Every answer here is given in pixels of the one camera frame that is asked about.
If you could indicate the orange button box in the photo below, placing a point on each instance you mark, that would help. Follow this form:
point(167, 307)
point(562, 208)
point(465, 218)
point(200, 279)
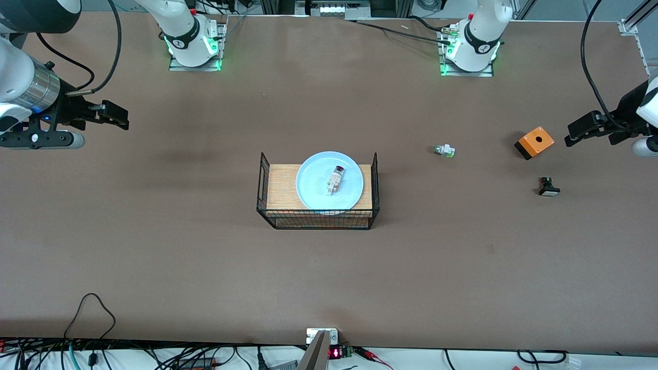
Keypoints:
point(537, 140)

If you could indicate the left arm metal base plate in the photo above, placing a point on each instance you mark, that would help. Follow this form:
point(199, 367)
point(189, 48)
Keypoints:
point(465, 73)

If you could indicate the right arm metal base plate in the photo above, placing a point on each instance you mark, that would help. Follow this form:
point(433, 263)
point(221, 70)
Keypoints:
point(177, 64)

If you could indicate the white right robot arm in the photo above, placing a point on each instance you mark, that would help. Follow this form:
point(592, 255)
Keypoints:
point(20, 77)

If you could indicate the red and black probe leads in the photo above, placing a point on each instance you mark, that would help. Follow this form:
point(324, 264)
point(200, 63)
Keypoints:
point(367, 353)

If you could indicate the green push button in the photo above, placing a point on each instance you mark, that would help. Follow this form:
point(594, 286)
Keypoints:
point(445, 151)

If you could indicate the wooden shelf board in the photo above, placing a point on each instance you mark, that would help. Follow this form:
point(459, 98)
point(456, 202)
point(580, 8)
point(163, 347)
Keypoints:
point(280, 187)

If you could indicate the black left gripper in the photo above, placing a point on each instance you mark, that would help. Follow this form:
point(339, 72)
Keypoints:
point(626, 114)

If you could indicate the red LED display module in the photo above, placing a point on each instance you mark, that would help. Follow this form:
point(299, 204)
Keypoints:
point(335, 353)

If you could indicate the red push button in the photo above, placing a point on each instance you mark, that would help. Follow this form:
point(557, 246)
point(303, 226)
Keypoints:
point(334, 182)

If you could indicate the white metal bracket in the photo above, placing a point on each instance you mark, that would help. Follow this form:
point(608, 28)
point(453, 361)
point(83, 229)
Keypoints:
point(333, 336)

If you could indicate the aluminium edge rail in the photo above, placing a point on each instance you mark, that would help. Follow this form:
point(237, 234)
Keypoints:
point(640, 51)

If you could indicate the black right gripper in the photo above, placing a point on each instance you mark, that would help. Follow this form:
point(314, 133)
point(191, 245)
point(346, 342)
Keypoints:
point(68, 109)

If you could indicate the grey metal bar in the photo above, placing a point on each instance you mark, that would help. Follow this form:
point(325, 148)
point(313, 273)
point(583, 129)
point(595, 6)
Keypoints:
point(314, 357)

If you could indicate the aluminium corner profile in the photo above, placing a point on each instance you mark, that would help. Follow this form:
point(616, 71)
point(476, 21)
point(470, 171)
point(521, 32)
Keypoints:
point(628, 26)

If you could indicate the aluminium frame structure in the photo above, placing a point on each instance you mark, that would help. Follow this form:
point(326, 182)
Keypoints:
point(334, 9)

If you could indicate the black power adapter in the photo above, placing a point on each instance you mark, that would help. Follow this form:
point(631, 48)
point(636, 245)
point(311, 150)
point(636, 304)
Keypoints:
point(198, 363)

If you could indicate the light blue plate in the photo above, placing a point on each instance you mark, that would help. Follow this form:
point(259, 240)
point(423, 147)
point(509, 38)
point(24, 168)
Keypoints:
point(313, 185)

